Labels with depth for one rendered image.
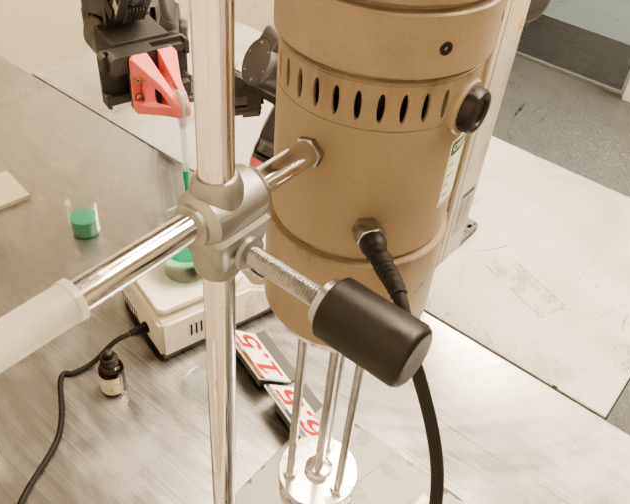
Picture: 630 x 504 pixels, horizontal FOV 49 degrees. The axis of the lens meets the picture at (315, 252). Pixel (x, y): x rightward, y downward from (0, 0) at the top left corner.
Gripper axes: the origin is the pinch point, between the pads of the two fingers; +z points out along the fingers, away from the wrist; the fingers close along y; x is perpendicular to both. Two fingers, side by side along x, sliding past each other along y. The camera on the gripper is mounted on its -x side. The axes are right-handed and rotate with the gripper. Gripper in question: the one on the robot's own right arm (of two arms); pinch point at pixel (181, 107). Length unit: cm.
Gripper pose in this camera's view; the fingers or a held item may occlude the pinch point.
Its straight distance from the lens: 74.8
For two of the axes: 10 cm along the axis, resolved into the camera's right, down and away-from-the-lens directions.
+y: 8.2, -3.5, 4.6
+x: -0.8, 7.2, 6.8
